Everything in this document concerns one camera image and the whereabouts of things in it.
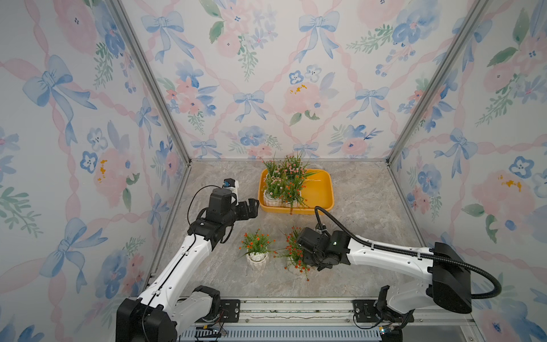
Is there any red flower pot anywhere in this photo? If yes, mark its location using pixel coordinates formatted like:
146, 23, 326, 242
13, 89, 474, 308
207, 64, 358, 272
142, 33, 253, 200
280, 176, 306, 213
239, 229, 272, 272
274, 227, 311, 282

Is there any pink gypsophila pot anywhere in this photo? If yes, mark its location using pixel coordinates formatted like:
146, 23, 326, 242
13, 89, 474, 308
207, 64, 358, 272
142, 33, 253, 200
263, 175, 283, 207
263, 159, 282, 178
279, 155, 316, 180

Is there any yellow plastic storage box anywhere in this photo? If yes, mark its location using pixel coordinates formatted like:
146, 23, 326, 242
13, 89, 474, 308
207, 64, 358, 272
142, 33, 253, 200
258, 169, 335, 215

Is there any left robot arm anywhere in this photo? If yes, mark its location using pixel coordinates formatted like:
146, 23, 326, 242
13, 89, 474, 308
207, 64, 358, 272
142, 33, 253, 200
115, 178, 259, 341

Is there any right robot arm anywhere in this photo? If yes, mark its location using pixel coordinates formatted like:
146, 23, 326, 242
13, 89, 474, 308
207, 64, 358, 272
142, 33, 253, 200
296, 228, 472, 322

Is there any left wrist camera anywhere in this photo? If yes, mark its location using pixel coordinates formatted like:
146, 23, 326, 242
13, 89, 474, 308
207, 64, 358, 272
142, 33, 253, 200
222, 178, 239, 198

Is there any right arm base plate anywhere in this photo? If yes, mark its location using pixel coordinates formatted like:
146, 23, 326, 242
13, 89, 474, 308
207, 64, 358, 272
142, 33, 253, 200
352, 299, 415, 323

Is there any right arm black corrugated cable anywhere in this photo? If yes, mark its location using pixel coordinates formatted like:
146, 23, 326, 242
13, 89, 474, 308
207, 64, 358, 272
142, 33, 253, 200
314, 206, 503, 300

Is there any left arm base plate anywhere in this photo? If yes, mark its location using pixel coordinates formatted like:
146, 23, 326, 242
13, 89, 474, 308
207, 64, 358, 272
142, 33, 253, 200
190, 297, 242, 326

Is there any aluminium front rail frame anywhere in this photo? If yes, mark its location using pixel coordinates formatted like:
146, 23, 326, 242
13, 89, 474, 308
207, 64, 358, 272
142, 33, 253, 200
177, 297, 486, 341

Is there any left corner aluminium post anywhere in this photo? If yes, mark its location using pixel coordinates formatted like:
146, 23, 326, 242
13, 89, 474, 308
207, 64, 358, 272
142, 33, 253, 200
105, 0, 192, 166

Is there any corner aluminium post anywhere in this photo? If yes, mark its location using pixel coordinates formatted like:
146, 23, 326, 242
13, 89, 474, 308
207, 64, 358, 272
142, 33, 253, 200
386, 0, 491, 165
105, 0, 192, 166

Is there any right corner aluminium post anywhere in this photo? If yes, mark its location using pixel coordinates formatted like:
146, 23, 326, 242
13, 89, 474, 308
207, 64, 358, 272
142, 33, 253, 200
386, 0, 491, 165

